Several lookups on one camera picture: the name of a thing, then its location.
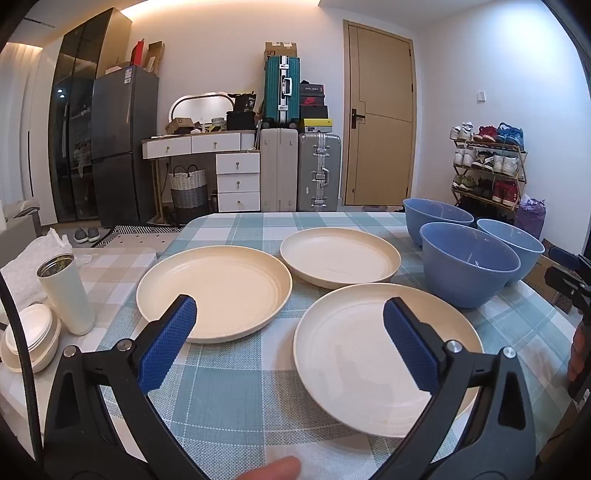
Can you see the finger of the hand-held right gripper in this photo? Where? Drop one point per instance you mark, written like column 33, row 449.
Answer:
column 565, row 257
column 561, row 282

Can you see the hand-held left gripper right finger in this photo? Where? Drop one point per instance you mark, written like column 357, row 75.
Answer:
column 411, row 346

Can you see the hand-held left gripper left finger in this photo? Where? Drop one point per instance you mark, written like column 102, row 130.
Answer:
column 168, row 344

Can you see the light blue bowl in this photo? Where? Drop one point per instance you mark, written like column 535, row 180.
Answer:
column 526, row 258

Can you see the cream plate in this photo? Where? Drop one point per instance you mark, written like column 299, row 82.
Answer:
column 217, row 286
column 351, row 350
column 339, row 256

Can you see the person's right hand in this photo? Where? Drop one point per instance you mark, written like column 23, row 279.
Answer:
column 576, row 350

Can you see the person's left hand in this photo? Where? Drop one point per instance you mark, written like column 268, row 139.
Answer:
column 272, row 470

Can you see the printed cardboard box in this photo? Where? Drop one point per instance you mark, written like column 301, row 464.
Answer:
column 542, row 272

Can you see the purple bag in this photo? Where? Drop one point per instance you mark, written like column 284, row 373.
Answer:
column 530, row 219

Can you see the beige checked cloth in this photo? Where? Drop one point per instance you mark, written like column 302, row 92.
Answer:
column 111, row 286

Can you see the teal checked tablecloth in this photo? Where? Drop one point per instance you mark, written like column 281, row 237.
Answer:
column 258, row 392

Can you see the white tumbler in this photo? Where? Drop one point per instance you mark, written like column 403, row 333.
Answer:
column 69, row 300

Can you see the shoe rack with shoes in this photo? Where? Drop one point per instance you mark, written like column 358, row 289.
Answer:
column 501, row 161

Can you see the grey white woven basket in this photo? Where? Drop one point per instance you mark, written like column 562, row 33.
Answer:
column 189, row 194

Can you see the white plastic wrap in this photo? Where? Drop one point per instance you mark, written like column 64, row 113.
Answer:
column 37, row 249

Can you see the silver suitcase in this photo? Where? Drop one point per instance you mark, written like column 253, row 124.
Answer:
column 318, row 170

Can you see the white vanity desk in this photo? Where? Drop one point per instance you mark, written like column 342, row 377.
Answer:
column 184, row 145

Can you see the white suitcase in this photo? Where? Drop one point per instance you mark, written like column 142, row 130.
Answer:
column 278, row 170

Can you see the grey refrigerator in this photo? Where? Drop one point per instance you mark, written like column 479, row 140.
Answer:
column 120, row 138

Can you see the small open cardboard box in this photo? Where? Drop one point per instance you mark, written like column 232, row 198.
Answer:
column 180, row 124

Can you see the tan wooden door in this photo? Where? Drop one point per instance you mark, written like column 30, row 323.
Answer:
column 383, row 115

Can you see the oval vanity mirror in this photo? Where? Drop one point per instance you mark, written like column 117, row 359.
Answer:
column 203, row 108

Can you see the yellow black box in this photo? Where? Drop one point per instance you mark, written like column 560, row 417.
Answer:
column 317, row 125

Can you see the black bag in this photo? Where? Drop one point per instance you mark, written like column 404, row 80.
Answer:
column 241, row 113

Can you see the large black shoebox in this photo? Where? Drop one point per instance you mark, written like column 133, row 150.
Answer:
column 313, row 112

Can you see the black glass cabinet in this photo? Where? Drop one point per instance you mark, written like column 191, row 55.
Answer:
column 74, row 92

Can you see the white curtain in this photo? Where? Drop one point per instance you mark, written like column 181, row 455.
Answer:
column 18, row 115

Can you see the green suitcase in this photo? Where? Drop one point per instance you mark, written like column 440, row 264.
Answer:
column 277, row 92

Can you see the flat cardboard box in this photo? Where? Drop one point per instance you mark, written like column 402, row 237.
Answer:
column 155, row 57

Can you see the red box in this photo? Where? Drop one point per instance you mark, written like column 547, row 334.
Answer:
column 137, row 53

